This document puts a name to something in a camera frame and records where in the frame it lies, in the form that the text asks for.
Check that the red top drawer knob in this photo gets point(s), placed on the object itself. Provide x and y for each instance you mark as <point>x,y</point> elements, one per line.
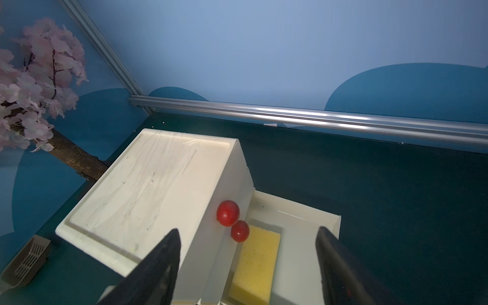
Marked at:
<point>228,213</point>

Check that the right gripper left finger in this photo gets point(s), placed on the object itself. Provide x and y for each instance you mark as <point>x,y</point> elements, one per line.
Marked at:
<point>153,280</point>

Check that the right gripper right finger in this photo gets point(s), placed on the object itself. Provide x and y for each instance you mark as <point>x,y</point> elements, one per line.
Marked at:
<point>344,279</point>

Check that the brown slotted spatula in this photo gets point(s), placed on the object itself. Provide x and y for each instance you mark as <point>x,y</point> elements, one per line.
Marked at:
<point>26,264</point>

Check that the cream drawer cabinet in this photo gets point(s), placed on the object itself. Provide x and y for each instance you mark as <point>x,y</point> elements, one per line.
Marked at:
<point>163,181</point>

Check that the pink cherry blossom tree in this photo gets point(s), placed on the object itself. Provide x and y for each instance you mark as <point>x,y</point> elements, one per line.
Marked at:
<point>40,91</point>

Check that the red middle drawer knob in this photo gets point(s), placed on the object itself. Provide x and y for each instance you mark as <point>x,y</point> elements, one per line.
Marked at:
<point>240,231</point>

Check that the red drawer knob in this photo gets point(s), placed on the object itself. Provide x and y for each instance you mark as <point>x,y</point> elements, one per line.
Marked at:
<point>228,213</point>
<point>240,231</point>

